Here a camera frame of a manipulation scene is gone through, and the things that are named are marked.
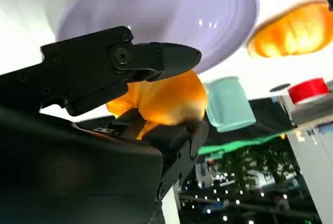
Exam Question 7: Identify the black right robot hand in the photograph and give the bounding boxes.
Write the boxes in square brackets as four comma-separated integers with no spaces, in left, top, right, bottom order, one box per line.
[0,25,210,224]

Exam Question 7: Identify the orange white toy bread roll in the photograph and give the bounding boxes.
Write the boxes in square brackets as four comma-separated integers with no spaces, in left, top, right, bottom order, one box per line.
[106,69,209,140]
[246,0,331,58]

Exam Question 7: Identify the green cloth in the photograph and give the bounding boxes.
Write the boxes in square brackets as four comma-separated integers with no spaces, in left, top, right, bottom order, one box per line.
[197,131,287,160]

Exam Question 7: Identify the pale green mug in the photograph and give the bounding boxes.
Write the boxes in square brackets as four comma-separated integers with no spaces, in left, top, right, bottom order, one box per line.
[204,76,257,133]

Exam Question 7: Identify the lilac plate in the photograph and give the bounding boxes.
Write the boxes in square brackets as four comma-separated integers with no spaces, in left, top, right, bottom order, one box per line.
[56,0,261,75]

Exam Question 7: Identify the black cloth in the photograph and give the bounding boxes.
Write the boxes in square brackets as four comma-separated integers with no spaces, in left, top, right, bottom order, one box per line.
[205,98,294,152]

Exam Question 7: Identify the black round cap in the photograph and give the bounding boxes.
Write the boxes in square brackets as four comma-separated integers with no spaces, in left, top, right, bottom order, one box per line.
[269,83,291,92]

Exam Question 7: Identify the grey cabinet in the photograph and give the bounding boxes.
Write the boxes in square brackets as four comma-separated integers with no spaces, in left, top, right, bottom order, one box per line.
[277,95,333,128]

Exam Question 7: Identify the green foliage wall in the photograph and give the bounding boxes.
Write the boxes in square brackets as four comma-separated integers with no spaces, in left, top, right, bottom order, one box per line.
[208,140,297,191]

